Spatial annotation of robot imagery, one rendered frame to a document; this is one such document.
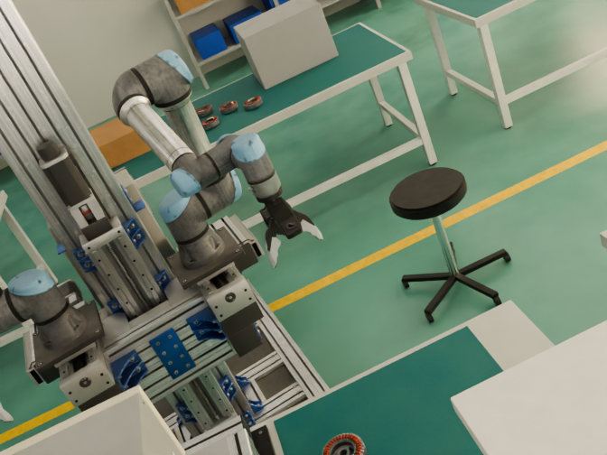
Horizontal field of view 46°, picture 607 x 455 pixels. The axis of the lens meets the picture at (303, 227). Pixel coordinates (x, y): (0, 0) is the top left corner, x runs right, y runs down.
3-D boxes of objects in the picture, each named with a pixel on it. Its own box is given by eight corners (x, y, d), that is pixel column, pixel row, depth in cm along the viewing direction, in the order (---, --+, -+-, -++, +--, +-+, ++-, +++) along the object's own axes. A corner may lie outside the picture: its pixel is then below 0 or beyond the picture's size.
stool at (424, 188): (395, 277, 359) (359, 186, 332) (482, 235, 361) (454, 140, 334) (439, 338, 312) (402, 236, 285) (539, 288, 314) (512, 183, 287)
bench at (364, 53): (115, 252, 504) (59, 162, 467) (393, 119, 513) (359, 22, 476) (117, 320, 425) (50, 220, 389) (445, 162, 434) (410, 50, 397)
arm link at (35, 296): (66, 311, 215) (42, 276, 208) (25, 330, 214) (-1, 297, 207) (67, 291, 225) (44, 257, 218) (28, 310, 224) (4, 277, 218)
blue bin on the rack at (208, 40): (198, 51, 766) (189, 33, 756) (221, 41, 768) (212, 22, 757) (203, 60, 730) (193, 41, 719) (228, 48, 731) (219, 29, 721)
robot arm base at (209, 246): (178, 256, 238) (164, 233, 233) (217, 234, 241) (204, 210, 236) (189, 274, 225) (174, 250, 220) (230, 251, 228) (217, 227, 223)
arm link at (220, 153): (197, 147, 184) (214, 156, 175) (233, 126, 187) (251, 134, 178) (210, 172, 188) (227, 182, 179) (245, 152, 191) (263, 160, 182)
